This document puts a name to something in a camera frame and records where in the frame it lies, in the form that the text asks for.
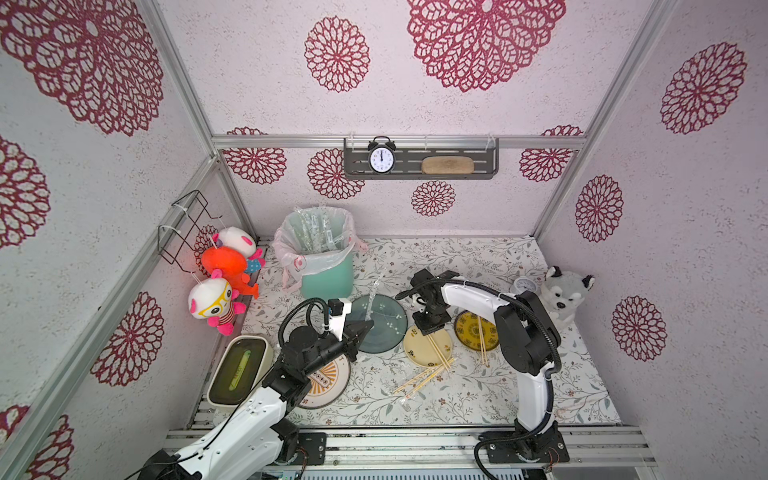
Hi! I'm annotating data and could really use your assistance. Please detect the bare chopsticks pair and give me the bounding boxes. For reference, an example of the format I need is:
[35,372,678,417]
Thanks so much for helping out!
[477,316,490,367]
[425,334,451,371]

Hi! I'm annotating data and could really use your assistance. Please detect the white orange patterned plate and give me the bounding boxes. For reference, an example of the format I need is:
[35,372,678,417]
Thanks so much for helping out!
[299,355,351,410]

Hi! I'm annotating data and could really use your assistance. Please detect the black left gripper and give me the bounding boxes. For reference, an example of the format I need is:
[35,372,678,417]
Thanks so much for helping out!
[304,320,374,379]

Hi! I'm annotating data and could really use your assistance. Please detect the green trash bin with bag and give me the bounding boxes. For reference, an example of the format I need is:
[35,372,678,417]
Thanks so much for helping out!
[272,206,367,300]

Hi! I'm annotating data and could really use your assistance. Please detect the black alarm clock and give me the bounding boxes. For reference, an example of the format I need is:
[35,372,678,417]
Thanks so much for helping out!
[367,135,397,174]

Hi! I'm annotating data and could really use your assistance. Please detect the white plush doll yellow glasses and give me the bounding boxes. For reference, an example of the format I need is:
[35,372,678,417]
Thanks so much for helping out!
[188,269,246,336]

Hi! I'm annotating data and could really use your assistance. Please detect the yellow patterned plate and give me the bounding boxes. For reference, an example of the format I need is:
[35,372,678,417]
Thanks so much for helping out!
[454,311,500,352]

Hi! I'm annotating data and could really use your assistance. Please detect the black wire rack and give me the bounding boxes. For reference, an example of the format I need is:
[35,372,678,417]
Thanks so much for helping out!
[156,189,222,274]

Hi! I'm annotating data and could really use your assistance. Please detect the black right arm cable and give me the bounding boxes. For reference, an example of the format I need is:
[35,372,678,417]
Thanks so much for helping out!
[395,277,565,480]

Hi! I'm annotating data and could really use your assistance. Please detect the white container green inside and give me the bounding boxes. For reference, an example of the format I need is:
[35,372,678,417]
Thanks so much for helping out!
[206,335,274,411]

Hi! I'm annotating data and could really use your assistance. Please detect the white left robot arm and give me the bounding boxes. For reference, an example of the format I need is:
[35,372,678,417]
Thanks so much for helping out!
[135,320,374,479]

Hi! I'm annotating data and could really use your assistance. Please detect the husky plush toy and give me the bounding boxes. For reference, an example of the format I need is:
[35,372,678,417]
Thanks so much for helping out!
[537,265,596,333]

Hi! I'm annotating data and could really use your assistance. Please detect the wooden brush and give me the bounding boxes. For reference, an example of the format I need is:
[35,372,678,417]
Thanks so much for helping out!
[421,155,475,175]

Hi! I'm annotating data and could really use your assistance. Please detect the red orange plush toy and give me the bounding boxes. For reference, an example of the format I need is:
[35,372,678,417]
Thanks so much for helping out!
[201,246,259,299]

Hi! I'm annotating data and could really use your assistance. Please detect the dark green glass plate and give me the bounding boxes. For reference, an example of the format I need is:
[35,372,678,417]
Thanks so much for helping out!
[347,294,408,354]

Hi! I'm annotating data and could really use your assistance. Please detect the white pink plush doll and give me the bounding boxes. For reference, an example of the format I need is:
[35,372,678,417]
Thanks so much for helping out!
[212,226,263,260]

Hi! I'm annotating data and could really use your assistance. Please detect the clear chopstick wrapper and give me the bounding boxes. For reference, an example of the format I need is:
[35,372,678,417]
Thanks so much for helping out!
[365,273,384,321]

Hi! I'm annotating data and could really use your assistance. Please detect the grey wall shelf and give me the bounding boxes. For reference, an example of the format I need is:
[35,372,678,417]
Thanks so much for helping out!
[342,138,500,180]

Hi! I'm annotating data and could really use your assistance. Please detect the pile of wrapped chopsticks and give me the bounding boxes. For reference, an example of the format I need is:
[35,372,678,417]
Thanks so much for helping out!
[392,365,450,399]

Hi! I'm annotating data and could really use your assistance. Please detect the cream yellow plate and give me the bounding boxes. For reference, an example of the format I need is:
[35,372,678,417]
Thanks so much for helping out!
[403,325,453,367]

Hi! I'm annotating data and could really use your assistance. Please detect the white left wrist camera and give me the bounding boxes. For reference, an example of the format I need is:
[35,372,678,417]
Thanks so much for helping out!
[326,298,352,341]

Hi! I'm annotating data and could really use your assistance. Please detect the small white round gauge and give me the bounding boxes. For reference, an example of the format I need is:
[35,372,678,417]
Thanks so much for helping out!
[513,276,539,295]

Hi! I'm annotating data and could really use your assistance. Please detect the metal base rail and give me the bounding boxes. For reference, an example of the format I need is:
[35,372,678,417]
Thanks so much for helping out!
[161,425,658,480]

